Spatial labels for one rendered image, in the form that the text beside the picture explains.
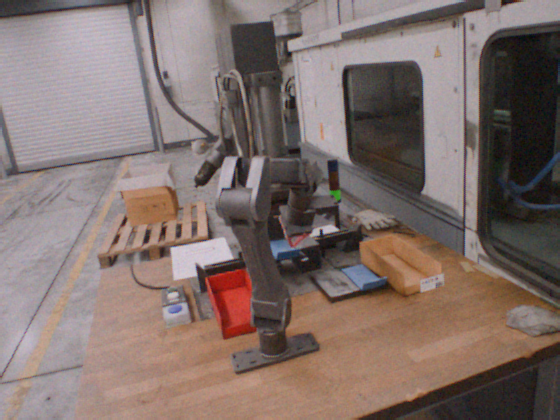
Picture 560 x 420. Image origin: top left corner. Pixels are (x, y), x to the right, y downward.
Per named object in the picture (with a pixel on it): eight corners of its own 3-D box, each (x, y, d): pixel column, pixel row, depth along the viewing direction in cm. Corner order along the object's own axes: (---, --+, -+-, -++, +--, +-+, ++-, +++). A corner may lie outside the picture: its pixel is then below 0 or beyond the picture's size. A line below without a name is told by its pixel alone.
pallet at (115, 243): (120, 226, 502) (117, 214, 497) (206, 211, 517) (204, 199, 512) (100, 269, 389) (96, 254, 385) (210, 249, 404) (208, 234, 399)
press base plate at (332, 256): (203, 329, 119) (201, 320, 118) (184, 261, 165) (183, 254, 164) (411, 273, 135) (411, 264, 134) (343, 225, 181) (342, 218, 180)
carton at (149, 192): (133, 210, 504) (123, 168, 489) (185, 202, 512) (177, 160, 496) (122, 230, 441) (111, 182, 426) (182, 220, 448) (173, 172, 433)
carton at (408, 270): (403, 300, 117) (403, 274, 115) (361, 265, 140) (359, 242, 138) (443, 288, 120) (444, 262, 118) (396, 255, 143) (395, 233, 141)
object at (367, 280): (364, 293, 117) (364, 283, 117) (341, 270, 132) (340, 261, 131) (387, 286, 119) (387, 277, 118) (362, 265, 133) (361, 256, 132)
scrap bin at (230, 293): (223, 340, 108) (219, 319, 106) (208, 295, 131) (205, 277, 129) (269, 327, 111) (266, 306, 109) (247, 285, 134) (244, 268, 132)
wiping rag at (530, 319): (490, 320, 103) (533, 343, 91) (490, 309, 103) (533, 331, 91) (534, 304, 107) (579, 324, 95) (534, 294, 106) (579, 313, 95)
